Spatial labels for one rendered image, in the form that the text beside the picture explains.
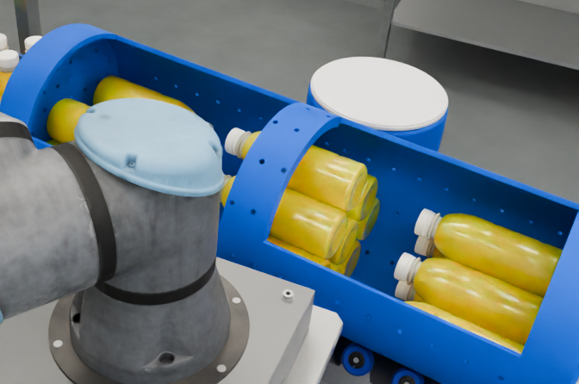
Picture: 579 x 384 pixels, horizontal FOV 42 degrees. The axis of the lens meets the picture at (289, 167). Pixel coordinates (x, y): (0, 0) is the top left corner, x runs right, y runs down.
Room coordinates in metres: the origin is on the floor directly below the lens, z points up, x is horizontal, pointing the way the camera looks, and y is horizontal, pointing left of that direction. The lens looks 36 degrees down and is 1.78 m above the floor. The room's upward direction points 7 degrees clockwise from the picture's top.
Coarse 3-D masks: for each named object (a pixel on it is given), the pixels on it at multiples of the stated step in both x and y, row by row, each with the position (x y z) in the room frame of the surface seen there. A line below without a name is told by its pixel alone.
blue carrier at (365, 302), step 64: (64, 64) 1.06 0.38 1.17; (128, 64) 1.16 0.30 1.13; (192, 64) 1.04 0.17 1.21; (256, 128) 1.06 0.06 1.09; (320, 128) 0.86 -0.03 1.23; (256, 192) 0.77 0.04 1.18; (384, 192) 0.95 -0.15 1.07; (448, 192) 0.91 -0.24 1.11; (512, 192) 0.85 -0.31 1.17; (256, 256) 0.74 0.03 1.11; (384, 256) 0.90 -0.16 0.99; (576, 256) 0.67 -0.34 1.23; (384, 320) 0.66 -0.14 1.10; (576, 320) 0.60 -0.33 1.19
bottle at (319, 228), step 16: (224, 192) 0.84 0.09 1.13; (288, 192) 0.83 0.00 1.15; (288, 208) 0.80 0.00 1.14; (304, 208) 0.80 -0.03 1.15; (320, 208) 0.80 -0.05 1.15; (336, 208) 0.80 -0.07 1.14; (272, 224) 0.79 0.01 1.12; (288, 224) 0.78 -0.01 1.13; (304, 224) 0.78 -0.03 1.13; (320, 224) 0.77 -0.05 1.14; (336, 224) 0.78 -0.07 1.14; (288, 240) 0.78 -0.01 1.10; (304, 240) 0.77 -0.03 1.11; (320, 240) 0.76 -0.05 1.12; (336, 240) 0.79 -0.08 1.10; (320, 256) 0.76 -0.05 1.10
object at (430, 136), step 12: (312, 96) 1.31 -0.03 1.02; (324, 108) 1.26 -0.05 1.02; (444, 120) 1.28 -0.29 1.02; (384, 132) 1.21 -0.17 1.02; (396, 132) 1.21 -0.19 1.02; (408, 132) 1.22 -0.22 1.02; (420, 132) 1.23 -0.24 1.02; (432, 132) 1.25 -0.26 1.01; (420, 144) 1.23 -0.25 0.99; (432, 144) 1.25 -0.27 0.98
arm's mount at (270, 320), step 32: (256, 288) 0.57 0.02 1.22; (288, 288) 0.57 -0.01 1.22; (32, 320) 0.49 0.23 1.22; (64, 320) 0.49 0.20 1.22; (256, 320) 0.52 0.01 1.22; (288, 320) 0.53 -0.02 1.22; (0, 352) 0.44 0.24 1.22; (32, 352) 0.45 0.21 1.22; (64, 352) 0.45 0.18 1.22; (224, 352) 0.47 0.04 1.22; (256, 352) 0.48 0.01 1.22; (288, 352) 0.50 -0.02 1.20
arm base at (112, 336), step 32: (96, 288) 0.46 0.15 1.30; (192, 288) 0.46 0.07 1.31; (224, 288) 0.54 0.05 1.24; (96, 320) 0.45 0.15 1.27; (128, 320) 0.44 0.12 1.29; (160, 320) 0.45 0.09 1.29; (192, 320) 0.46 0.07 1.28; (224, 320) 0.49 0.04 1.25; (96, 352) 0.44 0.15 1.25; (128, 352) 0.43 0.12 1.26; (160, 352) 0.45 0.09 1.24; (192, 352) 0.45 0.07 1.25
